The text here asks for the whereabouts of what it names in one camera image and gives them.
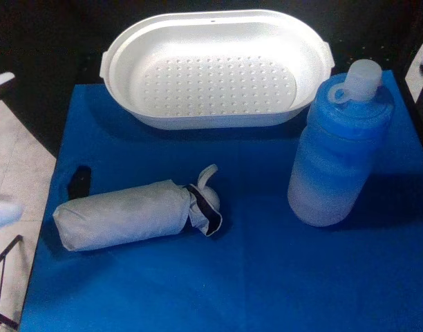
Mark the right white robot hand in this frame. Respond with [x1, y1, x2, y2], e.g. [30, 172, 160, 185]
[0, 71, 25, 232]

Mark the grey umbrella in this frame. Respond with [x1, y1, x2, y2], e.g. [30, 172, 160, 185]
[52, 164, 223, 252]

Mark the blue and pink water bottle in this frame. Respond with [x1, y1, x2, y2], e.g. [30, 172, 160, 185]
[287, 58, 395, 228]

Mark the black metal stand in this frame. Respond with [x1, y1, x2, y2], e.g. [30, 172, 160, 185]
[0, 234, 24, 331]

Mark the blue table mat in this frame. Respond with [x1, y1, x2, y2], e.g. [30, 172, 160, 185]
[19, 70, 423, 332]

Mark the white perforated oval basket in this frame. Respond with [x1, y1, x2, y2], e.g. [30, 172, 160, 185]
[99, 8, 336, 131]

